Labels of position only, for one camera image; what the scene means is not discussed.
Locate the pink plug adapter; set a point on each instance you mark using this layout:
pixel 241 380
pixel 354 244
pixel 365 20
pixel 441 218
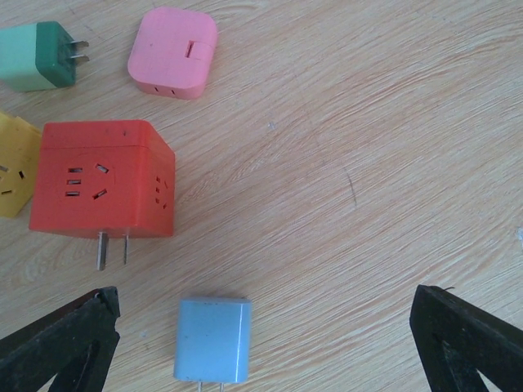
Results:
pixel 172 52

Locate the yellow cube socket adapter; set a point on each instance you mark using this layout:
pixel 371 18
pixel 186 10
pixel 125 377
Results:
pixel 20 145

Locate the green plug adapter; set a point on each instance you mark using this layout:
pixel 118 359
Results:
pixel 39 56

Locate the red cube socket adapter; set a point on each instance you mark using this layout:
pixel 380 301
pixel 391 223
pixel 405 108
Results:
pixel 104 179

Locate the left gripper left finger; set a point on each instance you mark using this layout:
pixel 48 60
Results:
pixel 71 348

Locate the blue usb charger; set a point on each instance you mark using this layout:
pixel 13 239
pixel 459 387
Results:
pixel 213 340

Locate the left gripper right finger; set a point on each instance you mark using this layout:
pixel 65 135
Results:
pixel 458 343

